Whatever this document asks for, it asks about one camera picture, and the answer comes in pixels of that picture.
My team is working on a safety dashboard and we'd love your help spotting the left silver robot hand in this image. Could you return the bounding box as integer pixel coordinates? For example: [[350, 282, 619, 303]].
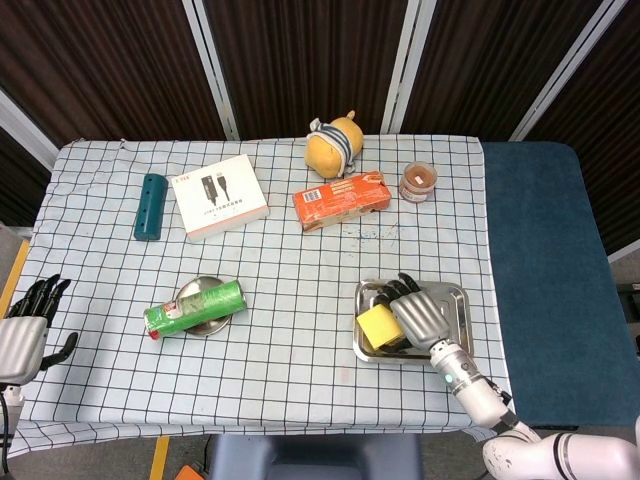
[[0, 273, 80, 386]]

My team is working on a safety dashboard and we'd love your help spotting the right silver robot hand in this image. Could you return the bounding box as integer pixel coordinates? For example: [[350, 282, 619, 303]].
[[373, 272, 454, 357]]

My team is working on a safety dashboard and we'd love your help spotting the yellow foam cube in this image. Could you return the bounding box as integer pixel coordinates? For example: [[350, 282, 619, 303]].
[[355, 304, 405, 351]]

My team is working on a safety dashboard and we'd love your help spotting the green chips can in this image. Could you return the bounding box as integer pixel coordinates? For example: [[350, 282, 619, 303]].
[[143, 278, 247, 342]]

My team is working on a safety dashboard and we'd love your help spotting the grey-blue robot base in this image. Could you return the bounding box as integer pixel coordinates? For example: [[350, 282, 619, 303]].
[[207, 432, 424, 480]]

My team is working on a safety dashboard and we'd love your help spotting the rectangular steel tray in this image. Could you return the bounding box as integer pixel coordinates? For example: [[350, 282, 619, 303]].
[[352, 278, 475, 366]]

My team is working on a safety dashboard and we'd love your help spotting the clear plastic snack jar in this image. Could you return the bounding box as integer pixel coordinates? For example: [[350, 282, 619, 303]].
[[398, 160, 439, 204]]

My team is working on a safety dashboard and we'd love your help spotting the white checkered tablecloth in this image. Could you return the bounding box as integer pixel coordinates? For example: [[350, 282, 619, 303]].
[[0, 137, 518, 460]]

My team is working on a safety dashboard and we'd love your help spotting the orange snack box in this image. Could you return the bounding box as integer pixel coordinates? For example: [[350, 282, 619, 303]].
[[292, 170, 393, 234]]

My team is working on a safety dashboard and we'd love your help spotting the yellow plush toy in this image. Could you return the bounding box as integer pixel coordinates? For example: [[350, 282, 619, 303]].
[[304, 110, 365, 180]]

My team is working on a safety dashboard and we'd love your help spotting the round steel plate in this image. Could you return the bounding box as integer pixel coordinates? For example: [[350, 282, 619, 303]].
[[177, 274, 236, 337]]

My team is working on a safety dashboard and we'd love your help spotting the teal cylindrical holder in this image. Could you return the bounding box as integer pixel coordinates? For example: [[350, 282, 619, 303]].
[[132, 173, 168, 243]]

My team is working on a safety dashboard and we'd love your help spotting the black device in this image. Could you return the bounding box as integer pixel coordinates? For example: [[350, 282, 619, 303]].
[[615, 282, 640, 314]]

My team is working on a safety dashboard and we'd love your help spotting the orange floor object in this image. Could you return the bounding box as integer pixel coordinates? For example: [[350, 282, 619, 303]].
[[173, 463, 211, 480]]

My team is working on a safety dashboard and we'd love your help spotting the dark folding screen partition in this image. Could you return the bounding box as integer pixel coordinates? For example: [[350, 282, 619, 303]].
[[0, 0, 640, 261]]

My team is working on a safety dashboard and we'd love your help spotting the white cable product box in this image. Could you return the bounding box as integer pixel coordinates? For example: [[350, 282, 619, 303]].
[[170, 153, 271, 244]]

